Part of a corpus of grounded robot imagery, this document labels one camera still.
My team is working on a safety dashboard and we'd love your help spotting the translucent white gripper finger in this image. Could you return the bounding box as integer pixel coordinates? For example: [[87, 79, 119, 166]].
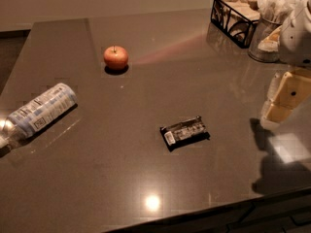
[[261, 71, 282, 117]]

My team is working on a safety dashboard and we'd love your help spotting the red apple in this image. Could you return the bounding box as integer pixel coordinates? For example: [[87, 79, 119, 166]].
[[103, 46, 128, 71]]

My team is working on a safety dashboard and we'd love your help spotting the metal cup with packets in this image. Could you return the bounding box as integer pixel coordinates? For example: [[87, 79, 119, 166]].
[[248, 0, 299, 63]]

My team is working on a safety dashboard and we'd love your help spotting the black rxbar chocolate bar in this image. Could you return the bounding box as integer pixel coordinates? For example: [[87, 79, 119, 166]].
[[159, 116, 210, 151]]

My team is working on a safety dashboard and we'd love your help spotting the clear plastic water bottle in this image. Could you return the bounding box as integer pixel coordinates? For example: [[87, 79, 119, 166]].
[[0, 83, 77, 148]]

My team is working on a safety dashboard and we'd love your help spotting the black wire napkin holder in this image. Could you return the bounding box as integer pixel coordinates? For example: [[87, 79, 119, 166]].
[[211, 0, 259, 49]]

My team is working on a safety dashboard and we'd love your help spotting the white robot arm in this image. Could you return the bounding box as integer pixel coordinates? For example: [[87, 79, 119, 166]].
[[260, 0, 311, 128]]

